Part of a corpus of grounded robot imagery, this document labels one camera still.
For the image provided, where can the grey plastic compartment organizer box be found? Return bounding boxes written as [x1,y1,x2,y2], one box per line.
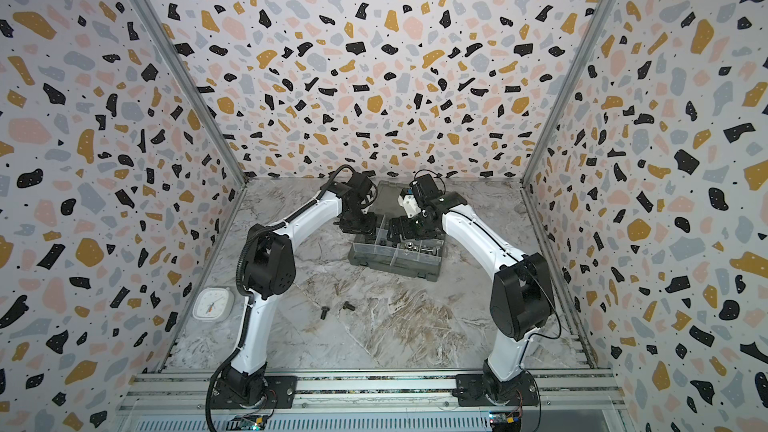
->
[347,181,445,282]

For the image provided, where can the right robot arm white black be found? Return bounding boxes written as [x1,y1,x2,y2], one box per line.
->
[388,175,556,405]

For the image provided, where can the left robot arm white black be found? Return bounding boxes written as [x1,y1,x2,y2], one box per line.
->
[205,165,377,409]

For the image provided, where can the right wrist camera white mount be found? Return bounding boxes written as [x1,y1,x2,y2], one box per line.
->
[397,188,421,219]

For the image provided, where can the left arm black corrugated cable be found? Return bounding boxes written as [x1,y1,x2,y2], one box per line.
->
[204,164,356,432]

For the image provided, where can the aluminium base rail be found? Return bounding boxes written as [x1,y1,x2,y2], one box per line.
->
[119,368,625,415]

